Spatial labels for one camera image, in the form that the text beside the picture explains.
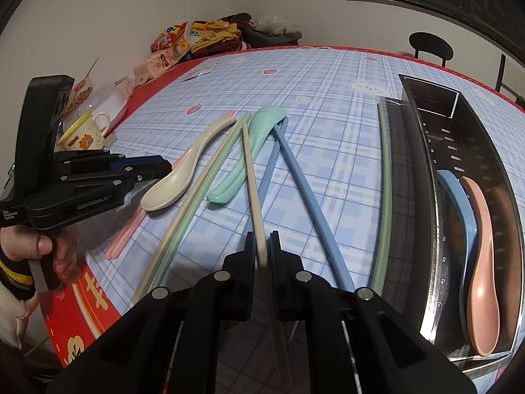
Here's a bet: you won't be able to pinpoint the blue plaid tablecloth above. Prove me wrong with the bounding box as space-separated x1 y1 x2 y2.
84 47 525 394

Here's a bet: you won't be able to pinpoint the clear snack packet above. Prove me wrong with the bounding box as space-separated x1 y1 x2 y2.
61 76 95 118

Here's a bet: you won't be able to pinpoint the black chair frame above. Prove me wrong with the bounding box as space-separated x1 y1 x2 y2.
494 54 525 105

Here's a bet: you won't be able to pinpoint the blue chopstick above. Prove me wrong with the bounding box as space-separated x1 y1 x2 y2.
259 117 289 200
271 125 355 294

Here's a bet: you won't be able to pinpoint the orange snack bag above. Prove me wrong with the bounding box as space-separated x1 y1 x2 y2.
151 24 191 53

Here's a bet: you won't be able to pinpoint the red tablecloth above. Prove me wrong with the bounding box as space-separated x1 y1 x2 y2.
41 45 525 368

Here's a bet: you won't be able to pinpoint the stainless steel utensil holder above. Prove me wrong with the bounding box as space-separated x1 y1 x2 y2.
377 73 525 380

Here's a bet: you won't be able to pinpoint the pink snack package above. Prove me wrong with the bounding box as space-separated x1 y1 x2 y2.
133 47 181 87

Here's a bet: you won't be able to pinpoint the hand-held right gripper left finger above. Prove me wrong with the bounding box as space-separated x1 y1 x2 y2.
47 232 258 394

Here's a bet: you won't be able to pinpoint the small white card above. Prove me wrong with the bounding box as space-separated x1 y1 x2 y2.
180 67 215 82

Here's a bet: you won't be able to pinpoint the black round-back chair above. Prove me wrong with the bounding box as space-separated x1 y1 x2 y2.
409 32 454 68

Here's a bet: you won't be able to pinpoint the grey bag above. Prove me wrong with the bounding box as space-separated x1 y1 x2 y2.
242 29 303 49

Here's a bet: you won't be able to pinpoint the clear plastic bag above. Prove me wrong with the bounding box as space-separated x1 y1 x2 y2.
250 13 298 35

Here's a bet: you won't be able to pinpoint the cream spoon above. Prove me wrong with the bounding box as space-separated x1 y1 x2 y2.
140 117 238 212

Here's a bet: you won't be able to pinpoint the pink spoon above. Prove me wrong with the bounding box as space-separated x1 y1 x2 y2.
104 209 145 260
459 176 501 357

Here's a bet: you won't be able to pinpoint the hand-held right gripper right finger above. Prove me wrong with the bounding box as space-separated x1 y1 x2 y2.
268 231 478 394

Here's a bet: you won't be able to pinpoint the mint green spoon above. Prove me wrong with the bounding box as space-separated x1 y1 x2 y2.
207 105 288 204

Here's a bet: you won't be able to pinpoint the pale green chopstick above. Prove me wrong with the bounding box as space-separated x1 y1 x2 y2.
371 102 393 294
143 112 252 296

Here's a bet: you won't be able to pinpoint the cream mug with yellow rim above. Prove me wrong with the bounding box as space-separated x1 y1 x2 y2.
57 111 111 151

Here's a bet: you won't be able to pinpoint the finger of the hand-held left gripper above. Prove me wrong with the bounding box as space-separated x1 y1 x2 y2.
55 150 165 172
66 160 173 193

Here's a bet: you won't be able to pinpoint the person's left hand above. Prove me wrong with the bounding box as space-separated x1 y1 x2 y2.
0 226 83 284

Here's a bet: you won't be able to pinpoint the blue spoon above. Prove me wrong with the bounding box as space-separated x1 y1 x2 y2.
435 169 478 349

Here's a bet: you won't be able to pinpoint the dark red bag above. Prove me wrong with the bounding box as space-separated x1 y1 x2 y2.
191 33 247 60

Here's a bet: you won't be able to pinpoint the yellow snack packets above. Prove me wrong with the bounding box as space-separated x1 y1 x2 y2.
189 20 242 46

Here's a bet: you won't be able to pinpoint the clear plastic container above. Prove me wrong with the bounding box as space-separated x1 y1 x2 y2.
78 84 130 128

